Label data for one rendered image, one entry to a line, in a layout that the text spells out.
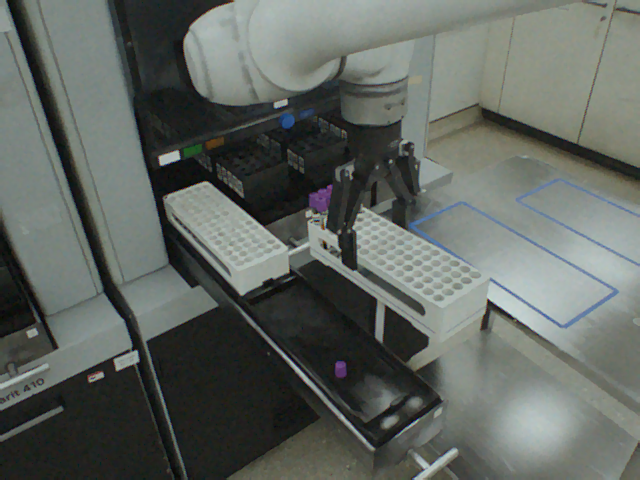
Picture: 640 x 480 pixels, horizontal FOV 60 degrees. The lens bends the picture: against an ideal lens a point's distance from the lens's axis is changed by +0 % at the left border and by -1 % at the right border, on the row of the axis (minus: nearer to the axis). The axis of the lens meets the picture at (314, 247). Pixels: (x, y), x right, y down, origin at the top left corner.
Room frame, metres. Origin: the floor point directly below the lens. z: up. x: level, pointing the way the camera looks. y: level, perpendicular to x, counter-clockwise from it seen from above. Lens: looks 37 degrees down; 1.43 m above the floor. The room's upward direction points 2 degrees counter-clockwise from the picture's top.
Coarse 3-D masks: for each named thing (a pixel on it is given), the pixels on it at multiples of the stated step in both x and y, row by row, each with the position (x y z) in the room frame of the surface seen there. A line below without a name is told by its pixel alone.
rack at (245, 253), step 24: (192, 192) 0.96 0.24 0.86; (216, 192) 0.95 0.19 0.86; (168, 216) 0.93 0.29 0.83; (192, 216) 0.87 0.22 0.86; (216, 216) 0.87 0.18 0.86; (240, 216) 0.87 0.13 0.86; (192, 240) 0.84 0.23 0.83; (216, 240) 0.79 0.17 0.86; (240, 240) 0.80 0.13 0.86; (264, 240) 0.78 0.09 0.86; (216, 264) 0.77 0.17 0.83; (240, 264) 0.73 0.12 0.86; (264, 264) 0.73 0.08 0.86; (288, 264) 0.76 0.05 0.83; (240, 288) 0.70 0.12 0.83
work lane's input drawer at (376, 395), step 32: (160, 224) 0.94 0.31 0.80; (192, 256) 0.83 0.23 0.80; (224, 288) 0.73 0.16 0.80; (288, 288) 0.73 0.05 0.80; (256, 320) 0.65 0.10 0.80; (288, 320) 0.65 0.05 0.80; (320, 320) 0.65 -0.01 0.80; (352, 320) 0.63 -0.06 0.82; (288, 352) 0.57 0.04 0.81; (320, 352) 0.58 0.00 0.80; (352, 352) 0.57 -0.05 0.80; (384, 352) 0.56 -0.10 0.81; (320, 384) 0.51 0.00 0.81; (352, 384) 0.51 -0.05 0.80; (384, 384) 0.51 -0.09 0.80; (416, 384) 0.51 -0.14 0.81; (320, 416) 0.49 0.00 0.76; (352, 416) 0.45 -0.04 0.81; (384, 416) 0.45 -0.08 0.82; (416, 416) 0.45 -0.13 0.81; (352, 448) 0.44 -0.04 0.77; (384, 448) 0.41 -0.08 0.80; (416, 448) 0.45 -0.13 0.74; (448, 448) 0.44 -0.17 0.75
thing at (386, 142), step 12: (348, 132) 0.70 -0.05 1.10; (360, 132) 0.68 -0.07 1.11; (372, 132) 0.67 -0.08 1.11; (384, 132) 0.68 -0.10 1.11; (396, 132) 0.69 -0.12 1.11; (348, 144) 0.70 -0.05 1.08; (360, 144) 0.68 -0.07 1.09; (372, 144) 0.67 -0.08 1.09; (384, 144) 0.67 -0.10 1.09; (396, 144) 0.68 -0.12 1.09; (360, 156) 0.68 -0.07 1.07; (372, 156) 0.69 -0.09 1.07; (384, 156) 0.70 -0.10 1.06; (396, 156) 0.72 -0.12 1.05; (360, 168) 0.68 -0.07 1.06; (384, 168) 0.70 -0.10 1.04
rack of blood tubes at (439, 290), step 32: (384, 224) 0.75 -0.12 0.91; (320, 256) 0.74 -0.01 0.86; (384, 256) 0.65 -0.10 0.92; (416, 256) 0.65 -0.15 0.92; (448, 256) 0.64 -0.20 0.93; (384, 288) 0.65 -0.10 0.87; (416, 288) 0.59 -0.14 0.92; (448, 288) 0.57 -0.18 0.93; (480, 288) 0.57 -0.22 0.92; (448, 320) 0.53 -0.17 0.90
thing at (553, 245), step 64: (448, 192) 0.99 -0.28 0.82; (512, 192) 0.98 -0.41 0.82; (576, 192) 0.97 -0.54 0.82; (512, 256) 0.77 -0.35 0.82; (576, 256) 0.76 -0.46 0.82; (512, 320) 0.62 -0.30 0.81; (576, 320) 0.61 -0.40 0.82; (448, 384) 0.93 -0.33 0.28; (512, 384) 0.92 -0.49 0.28; (512, 448) 0.74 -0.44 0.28; (576, 448) 0.73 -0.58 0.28
